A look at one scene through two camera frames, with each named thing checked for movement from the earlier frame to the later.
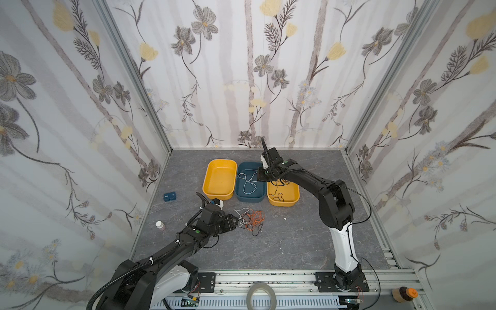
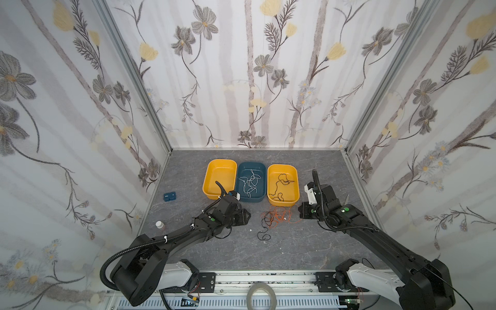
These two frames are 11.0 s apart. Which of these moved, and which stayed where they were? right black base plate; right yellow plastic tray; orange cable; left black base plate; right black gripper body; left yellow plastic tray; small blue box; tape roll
Moved: orange cable; right black gripper body
Stayed: small blue box; left yellow plastic tray; left black base plate; right yellow plastic tray; right black base plate; tape roll
